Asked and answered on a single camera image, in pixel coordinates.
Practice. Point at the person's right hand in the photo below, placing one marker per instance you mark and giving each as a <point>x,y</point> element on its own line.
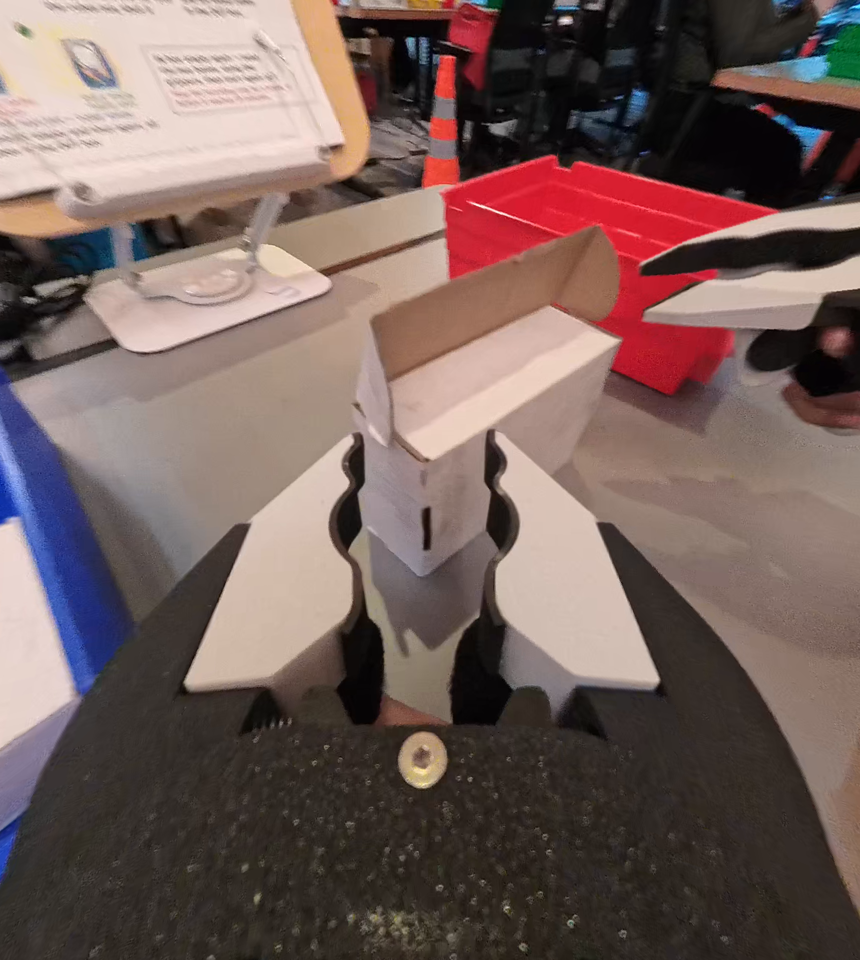
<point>834,412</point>

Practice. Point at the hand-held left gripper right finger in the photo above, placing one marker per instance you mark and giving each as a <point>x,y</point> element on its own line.
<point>572,600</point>

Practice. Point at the wooden table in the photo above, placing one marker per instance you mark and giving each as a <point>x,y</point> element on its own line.
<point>789,90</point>

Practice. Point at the blue plastic bin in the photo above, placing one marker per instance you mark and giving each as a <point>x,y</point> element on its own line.
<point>47,525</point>

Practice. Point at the blue tote basket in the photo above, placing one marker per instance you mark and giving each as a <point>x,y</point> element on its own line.
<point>100,247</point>

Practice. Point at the printed instruction sheet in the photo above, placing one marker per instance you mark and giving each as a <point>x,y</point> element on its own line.
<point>137,127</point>

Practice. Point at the red plastic bin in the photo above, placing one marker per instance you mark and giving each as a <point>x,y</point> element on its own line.
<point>535,210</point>

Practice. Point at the orange traffic cone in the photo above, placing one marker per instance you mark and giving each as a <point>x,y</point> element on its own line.
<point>441,150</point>

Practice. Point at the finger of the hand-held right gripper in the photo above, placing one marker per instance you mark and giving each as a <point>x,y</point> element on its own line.
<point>812,221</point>
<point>759,304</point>

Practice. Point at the black office chair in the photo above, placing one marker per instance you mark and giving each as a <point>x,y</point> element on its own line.
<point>520,75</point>

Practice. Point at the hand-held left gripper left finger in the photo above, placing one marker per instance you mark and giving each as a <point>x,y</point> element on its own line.
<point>272,600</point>

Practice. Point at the wooden display board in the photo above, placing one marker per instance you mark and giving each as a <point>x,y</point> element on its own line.
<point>340,90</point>

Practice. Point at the grey desk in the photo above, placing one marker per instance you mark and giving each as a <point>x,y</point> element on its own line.
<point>699,525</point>

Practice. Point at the person's left hand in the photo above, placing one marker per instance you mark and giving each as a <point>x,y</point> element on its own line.
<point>411,712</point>

